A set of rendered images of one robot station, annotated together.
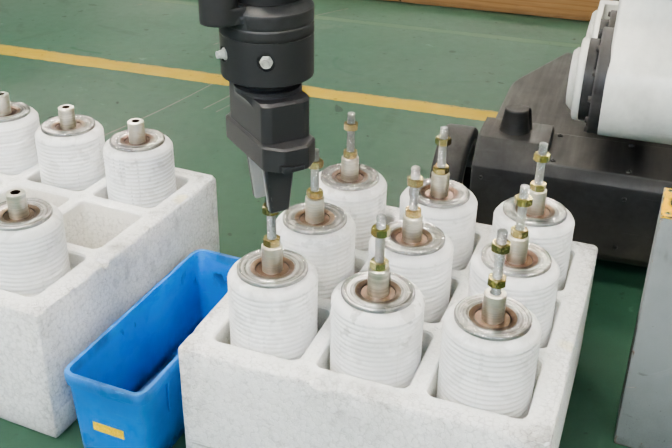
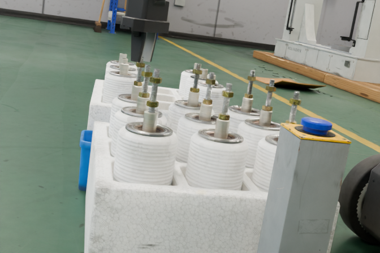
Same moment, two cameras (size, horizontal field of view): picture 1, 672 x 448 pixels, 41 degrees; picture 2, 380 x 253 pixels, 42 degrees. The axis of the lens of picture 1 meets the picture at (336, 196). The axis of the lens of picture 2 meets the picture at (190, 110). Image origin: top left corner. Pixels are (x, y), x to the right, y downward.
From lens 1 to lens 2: 0.95 m
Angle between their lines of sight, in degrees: 55
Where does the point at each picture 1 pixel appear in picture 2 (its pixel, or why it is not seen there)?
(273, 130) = (128, 9)
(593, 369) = not seen: outside the picture
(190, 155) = not seen: hidden behind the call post
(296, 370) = (100, 138)
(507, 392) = (121, 166)
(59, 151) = (188, 83)
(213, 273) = not seen: hidden behind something
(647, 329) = (264, 222)
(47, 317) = (96, 109)
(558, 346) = (197, 189)
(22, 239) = (110, 78)
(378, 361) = (114, 140)
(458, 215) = (253, 131)
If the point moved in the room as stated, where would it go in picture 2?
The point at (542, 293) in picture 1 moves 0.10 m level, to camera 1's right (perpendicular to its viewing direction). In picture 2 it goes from (204, 151) to (244, 173)
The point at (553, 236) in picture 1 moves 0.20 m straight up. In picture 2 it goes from (271, 151) to (294, 27)
